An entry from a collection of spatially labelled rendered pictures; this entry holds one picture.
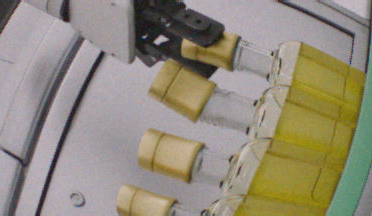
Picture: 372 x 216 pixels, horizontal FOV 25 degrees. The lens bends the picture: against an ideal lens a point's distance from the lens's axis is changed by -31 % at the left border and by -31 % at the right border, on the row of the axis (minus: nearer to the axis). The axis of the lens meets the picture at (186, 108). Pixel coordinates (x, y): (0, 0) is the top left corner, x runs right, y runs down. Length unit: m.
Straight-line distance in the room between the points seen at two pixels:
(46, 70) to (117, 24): 0.19
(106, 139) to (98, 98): 0.05
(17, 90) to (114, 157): 0.17
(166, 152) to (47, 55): 0.31
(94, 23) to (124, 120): 0.13
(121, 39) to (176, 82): 0.10
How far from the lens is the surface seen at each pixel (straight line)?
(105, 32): 1.00
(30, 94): 1.12
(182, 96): 0.92
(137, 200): 0.86
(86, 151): 1.06
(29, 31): 1.25
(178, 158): 0.88
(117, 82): 1.11
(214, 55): 0.95
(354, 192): 0.72
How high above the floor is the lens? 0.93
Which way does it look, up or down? 13 degrees up
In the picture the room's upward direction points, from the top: 74 degrees counter-clockwise
